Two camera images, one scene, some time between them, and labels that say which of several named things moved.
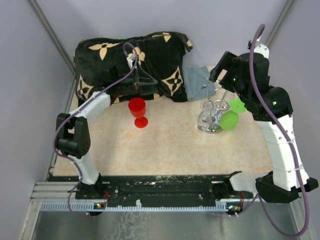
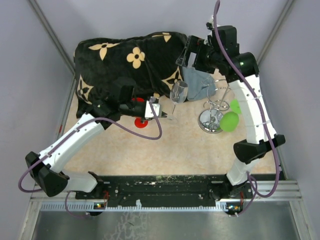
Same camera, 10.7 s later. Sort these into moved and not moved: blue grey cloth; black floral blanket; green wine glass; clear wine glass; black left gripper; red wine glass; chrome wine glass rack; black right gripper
Moved: clear wine glass; black right gripper; black left gripper
Not moved: black floral blanket; red wine glass; chrome wine glass rack; blue grey cloth; green wine glass
